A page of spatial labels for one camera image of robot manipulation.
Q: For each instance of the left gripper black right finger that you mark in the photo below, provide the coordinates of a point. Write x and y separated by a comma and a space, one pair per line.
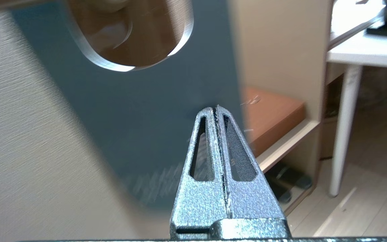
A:
250, 198

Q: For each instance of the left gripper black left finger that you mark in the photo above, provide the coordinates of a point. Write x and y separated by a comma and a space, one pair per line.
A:
197, 201

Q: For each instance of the white door hanger sign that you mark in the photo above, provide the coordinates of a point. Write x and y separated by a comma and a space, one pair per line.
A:
129, 117

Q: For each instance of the dark slipper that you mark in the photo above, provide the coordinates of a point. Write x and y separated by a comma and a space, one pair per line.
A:
301, 179
281, 193

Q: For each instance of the cream bench shelf unit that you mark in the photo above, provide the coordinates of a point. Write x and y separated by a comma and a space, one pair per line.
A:
287, 141

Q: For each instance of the brown bench cushion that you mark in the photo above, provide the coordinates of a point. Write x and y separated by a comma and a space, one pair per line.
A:
274, 114

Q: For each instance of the white table leg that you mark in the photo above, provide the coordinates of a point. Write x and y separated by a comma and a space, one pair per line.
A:
344, 134

